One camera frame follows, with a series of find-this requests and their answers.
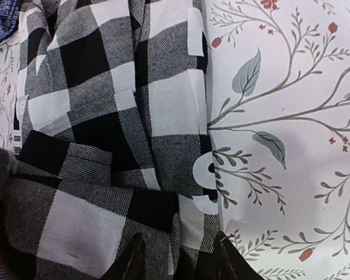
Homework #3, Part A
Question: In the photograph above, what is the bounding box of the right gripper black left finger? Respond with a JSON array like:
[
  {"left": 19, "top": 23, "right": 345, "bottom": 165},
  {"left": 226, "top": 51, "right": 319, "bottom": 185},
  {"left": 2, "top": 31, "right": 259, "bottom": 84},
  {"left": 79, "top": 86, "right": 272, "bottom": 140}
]
[{"left": 100, "top": 233, "right": 146, "bottom": 280}]

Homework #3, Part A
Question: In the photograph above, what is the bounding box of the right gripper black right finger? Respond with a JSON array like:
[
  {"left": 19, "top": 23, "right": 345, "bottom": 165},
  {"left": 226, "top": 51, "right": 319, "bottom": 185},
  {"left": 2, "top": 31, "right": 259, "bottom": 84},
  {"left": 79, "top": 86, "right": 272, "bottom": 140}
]
[{"left": 212, "top": 231, "right": 263, "bottom": 280}]

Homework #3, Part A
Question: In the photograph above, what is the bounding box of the black white checkered shirt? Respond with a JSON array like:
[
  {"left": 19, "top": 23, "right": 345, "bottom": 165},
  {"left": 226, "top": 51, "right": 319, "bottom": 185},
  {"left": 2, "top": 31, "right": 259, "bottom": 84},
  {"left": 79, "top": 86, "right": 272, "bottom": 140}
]
[{"left": 0, "top": 1, "right": 220, "bottom": 279}]

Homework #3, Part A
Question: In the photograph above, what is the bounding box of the blue checkered shirt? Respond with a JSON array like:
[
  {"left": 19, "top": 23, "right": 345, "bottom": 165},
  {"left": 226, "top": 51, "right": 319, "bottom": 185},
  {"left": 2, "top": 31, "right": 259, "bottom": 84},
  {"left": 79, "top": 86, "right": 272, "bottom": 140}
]
[{"left": 0, "top": 0, "right": 19, "bottom": 43}]

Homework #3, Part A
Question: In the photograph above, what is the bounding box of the floral patterned table cloth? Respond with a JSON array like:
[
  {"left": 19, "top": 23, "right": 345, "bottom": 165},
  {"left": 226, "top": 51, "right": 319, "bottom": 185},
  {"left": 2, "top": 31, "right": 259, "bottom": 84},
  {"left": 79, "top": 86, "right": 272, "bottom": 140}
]
[{"left": 0, "top": 1, "right": 350, "bottom": 279}]

